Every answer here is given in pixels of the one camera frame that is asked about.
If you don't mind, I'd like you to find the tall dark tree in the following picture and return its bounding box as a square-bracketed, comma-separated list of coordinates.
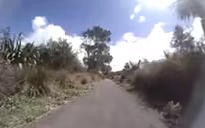
[80, 25, 114, 75]

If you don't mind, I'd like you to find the dark spiky bush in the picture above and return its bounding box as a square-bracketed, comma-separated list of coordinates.
[120, 52, 205, 125]

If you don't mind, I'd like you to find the small dark tree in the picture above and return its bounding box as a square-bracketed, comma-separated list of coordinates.
[169, 24, 198, 55]

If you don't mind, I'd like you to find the row of bushes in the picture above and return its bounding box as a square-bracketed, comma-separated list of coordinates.
[0, 27, 103, 101]

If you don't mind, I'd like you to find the cabbage tree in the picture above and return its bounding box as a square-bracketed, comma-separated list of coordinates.
[175, 0, 205, 54]

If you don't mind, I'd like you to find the patchy grass verge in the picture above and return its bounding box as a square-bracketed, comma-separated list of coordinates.
[0, 79, 103, 128]

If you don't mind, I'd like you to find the grey paved path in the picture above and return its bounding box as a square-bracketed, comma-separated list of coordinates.
[32, 78, 168, 128]

